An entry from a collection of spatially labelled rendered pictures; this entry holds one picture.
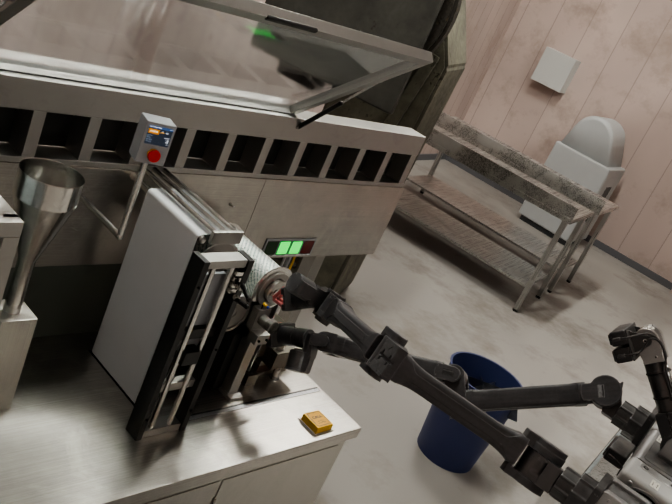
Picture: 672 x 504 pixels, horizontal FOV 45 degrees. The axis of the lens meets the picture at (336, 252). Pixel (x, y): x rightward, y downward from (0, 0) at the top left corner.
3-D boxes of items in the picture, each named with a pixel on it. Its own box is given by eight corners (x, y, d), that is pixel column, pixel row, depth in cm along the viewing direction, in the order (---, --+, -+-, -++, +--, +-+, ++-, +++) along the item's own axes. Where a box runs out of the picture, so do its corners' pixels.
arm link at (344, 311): (385, 386, 177) (414, 344, 177) (365, 373, 175) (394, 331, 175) (325, 327, 217) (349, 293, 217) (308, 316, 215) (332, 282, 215)
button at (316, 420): (315, 434, 243) (318, 428, 242) (300, 419, 247) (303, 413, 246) (330, 430, 248) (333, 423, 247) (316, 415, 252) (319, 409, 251)
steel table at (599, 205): (419, 190, 887) (460, 107, 852) (573, 283, 811) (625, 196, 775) (388, 194, 826) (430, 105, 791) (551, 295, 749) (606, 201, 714)
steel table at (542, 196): (373, 194, 805) (416, 101, 769) (544, 299, 731) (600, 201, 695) (335, 199, 742) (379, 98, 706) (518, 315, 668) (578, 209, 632)
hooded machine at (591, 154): (584, 243, 975) (647, 135, 924) (568, 249, 920) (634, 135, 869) (532, 213, 1005) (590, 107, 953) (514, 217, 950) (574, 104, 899)
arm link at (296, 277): (329, 328, 213) (348, 301, 213) (299, 310, 206) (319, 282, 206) (307, 310, 223) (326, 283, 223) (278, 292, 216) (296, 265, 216)
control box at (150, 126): (136, 164, 178) (150, 123, 175) (127, 152, 183) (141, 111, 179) (165, 170, 182) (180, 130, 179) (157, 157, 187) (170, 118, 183)
